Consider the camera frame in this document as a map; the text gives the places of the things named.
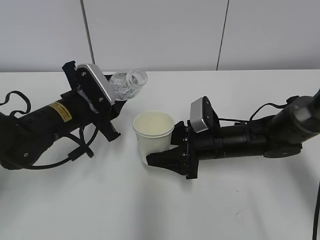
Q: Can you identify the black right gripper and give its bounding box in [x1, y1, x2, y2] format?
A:
[146, 120, 220, 180]

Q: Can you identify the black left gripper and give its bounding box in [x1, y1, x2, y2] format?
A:
[61, 61, 127, 142]

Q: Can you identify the clear green-label water bottle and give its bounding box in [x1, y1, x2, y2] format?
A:
[109, 69, 148, 101]

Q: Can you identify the white paper cup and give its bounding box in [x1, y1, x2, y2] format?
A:
[132, 110, 175, 165]

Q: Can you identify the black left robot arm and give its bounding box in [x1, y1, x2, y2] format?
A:
[0, 61, 126, 170]

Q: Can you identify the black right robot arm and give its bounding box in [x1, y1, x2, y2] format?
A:
[146, 92, 320, 179]

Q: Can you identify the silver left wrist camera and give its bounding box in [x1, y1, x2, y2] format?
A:
[75, 63, 117, 115]

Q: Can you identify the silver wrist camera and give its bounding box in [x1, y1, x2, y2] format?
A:
[75, 63, 117, 115]
[189, 96, 221, 135]

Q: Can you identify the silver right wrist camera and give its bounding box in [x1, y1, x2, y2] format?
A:
[189, 96, 221, 135]

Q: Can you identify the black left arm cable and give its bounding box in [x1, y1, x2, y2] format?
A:
[0, 91, 99, 171]

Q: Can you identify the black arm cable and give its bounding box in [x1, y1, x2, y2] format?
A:
[218, 101, 291, 126]
[0, 91, 99, 171]

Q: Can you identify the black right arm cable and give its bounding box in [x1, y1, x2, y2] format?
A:
[218, 101, 291, 126]

